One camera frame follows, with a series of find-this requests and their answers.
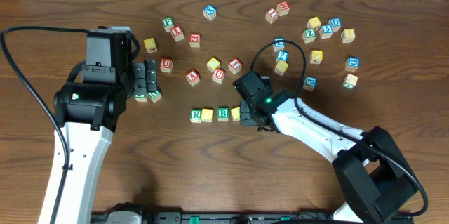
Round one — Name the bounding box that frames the yellow block far left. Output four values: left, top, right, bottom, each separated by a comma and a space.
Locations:
143, 38, 157, 53

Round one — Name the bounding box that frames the green F block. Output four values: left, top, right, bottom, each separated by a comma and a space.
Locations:
162, 17, 174, 32

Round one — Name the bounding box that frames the red u block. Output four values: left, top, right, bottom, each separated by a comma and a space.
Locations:
211, 68, 225, 84
160, 58, 173, 73

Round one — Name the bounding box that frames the red U block left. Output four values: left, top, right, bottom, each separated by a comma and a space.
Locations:
160, 58, 173, 73

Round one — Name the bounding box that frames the blue D block far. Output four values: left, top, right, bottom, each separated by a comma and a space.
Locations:
328, 17, 342, 32

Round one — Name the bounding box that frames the yellow O block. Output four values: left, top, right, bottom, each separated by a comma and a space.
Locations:
201, 108, 213, 122

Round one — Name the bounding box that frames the green R block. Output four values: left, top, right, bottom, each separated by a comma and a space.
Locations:
190, 109, 202, 123

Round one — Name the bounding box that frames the yellow block by Z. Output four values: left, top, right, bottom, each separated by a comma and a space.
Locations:
307, 16, 322, 31

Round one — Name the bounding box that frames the red I block far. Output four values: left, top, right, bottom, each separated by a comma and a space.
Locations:
265, 8, 279, 24

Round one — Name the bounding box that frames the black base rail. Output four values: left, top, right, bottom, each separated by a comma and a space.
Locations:
90, 202, 413, 224

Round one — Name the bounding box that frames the blue X block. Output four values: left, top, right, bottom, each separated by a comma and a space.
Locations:
203, 5, 217, 21

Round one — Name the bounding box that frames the red i block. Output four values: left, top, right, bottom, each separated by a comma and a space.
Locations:
228, 58, 243, 74
265, 8, 279, 24

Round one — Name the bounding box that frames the yellow B-side block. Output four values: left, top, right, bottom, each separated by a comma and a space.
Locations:
341, 29, 356, 44

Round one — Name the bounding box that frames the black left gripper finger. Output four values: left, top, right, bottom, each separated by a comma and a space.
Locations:
132, 62, 147, 95
144, 59, 161, 93

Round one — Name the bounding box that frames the red A block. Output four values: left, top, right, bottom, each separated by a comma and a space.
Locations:
186, 70, 201, 86

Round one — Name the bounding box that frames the blue L block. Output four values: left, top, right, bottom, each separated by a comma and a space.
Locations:
272, 37, 285, 52

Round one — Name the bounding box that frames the red X block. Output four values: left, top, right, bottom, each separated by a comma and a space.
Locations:
170, 26, 185, 42

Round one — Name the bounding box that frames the blue d block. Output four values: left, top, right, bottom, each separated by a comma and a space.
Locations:
345, 56, 360, 72
328, 17, 342, 32

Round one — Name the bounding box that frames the blue D block near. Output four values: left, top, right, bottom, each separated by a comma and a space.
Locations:
345, 56, 360, 72

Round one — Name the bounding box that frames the green Z block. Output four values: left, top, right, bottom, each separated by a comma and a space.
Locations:
302, 29, 316, 44

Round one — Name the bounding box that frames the yellow hammer block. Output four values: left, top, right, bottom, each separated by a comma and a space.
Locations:
309, 50, 323, 65

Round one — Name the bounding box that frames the green 7 block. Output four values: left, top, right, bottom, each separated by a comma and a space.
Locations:
342, 74, 358, 89

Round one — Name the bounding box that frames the yellow block by 2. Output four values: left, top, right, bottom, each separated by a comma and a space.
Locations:
274, 60, 289, 76

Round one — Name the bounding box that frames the green B block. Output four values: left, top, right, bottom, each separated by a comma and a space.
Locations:
217, 107, 229, 121

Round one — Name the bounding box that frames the blue 2 block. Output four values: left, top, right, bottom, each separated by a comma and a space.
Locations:
276, 51, 289, 63

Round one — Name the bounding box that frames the blue P block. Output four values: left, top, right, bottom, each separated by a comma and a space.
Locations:
303, 76, 318, 91

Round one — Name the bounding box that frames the red E block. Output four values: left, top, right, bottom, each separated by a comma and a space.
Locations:
189, 33, 201, 48

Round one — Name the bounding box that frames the red block far right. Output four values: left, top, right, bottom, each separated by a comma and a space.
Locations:
276, 1, 290, 16

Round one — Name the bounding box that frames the blue 5 block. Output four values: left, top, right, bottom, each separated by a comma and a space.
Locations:
319, 25, 333, 39

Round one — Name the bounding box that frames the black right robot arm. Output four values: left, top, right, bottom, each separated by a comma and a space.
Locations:
238, 86, 425, 223

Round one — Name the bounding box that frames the green N block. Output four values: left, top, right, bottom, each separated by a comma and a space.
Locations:
147, 91, 162, 103

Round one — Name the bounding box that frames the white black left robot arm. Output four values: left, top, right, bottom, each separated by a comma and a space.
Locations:
39, 59, 157, 223

